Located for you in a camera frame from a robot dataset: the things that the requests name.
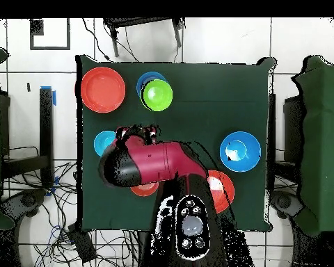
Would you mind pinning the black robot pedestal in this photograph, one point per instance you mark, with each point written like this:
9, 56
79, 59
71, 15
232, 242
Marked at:
144, 247

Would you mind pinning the black metal frame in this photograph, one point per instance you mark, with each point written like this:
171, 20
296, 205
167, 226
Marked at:
292, 125
46, 125

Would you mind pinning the dark grey pedestal foot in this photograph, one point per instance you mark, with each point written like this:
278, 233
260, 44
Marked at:
286, 203
27, 200

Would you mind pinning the black metal stand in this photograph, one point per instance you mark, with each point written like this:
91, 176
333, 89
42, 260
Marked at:
139, 20

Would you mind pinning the large blue bowl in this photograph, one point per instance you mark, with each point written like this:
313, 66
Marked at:
240, 151

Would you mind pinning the black square floor frame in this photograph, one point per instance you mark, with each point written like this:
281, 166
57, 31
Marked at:
50, 48

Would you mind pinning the blue tape strip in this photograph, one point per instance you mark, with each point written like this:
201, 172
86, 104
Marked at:
54, 98

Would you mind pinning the small orange bowl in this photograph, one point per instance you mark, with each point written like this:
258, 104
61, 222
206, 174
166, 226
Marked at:
144, 189

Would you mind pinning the small black floor object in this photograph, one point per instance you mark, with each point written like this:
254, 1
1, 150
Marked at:
28, 87

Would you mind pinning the medium blue bowl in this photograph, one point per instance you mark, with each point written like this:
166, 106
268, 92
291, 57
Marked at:
144, 76

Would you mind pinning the large orange bowl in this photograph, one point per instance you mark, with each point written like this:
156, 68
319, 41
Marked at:
222, 189
103, 89

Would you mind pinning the green ribbed bowl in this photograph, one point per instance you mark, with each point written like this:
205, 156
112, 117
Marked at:
157, 95

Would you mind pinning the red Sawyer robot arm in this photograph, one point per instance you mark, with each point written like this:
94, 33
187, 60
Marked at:
156, 161

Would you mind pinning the dark green tablecloth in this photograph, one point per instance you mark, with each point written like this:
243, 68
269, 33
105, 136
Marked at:
211, 116

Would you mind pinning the light blue ribbed bowl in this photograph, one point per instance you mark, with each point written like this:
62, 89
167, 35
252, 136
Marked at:
103, 141

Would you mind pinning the black floor box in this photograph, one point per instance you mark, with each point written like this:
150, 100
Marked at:
83, 244

